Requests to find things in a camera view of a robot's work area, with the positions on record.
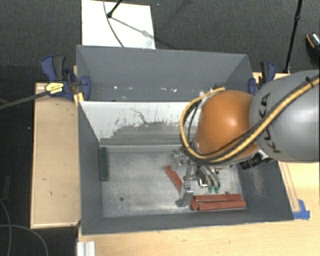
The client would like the dark green flat block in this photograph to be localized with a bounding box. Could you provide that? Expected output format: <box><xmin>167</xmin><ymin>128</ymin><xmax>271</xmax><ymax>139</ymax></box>
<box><xmin>99</xmin><ymin>146</ymin><xmax>110</xmax><ymax>182</ymax></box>

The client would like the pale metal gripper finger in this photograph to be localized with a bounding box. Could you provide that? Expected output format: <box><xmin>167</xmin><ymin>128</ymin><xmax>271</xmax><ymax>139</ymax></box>
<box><xmin>175</xmin><ymin>183</ymin><xmax>195</xmax><ymax>208</ymax></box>
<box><xmin>171</xmin><ymin>149</ymin><xmax>187</xmax><ymax>171</ymax></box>

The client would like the red-brown flat block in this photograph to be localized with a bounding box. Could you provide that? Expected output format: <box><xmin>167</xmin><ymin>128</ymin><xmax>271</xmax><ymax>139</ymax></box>
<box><xmin>164</xmin><ymin>165</ymin><xmax>184</xmax><ymax>194</ymax></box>
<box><xmin>189</xmin><ymin>199</ymin><xmax>247</xmax><ymax>212</ymax></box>
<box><xmin>192</xmin><ymin>193</ymin><xmax>244</xmax><ymax>203</ymax></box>

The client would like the black cylinder on white bracket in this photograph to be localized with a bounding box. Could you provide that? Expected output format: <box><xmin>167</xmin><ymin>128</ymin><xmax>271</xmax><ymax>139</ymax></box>
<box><xmin>239</xmin><ymin>150</ymin><xmax>274</xmax><ymax>170</ymax></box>

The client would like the grey metal bin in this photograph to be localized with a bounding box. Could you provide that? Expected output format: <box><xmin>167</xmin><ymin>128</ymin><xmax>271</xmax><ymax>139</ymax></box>
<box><xmin>75</xmin><ymin>44</ymin><xmax>295</xmax><ymax>236</ymax></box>

